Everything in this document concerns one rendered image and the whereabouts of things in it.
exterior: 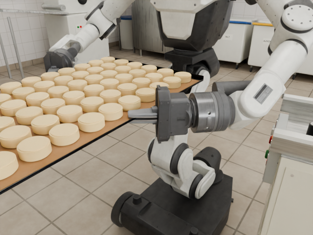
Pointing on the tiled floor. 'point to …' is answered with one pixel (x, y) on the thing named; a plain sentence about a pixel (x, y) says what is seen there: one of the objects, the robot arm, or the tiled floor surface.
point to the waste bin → (126, 32)
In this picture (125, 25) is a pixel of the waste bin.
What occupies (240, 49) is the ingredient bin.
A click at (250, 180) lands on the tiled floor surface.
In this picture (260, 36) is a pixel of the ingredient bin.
